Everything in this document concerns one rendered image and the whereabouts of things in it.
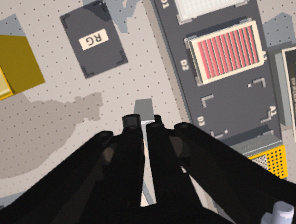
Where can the grey perforated base plate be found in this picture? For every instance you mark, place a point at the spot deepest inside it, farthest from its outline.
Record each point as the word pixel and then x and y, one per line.
pixel 43 125

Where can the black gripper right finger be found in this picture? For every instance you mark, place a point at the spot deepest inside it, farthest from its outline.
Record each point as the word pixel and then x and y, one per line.
pixel 244 190

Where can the white flat shelf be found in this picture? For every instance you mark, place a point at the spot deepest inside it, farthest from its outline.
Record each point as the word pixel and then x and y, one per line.
pixel 144 201

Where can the trough reservoir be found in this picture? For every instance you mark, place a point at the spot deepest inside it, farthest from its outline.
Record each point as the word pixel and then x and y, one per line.
pixel 229 51

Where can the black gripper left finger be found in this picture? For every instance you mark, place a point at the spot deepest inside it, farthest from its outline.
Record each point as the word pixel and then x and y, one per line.
pixel 62 194

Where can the yellow tip rack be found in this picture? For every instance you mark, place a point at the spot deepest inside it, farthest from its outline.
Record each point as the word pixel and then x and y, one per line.
pixel 266 150

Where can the dark grey square pad labelled rg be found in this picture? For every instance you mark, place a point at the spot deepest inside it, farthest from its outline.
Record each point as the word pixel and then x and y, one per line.
pixel 94 39

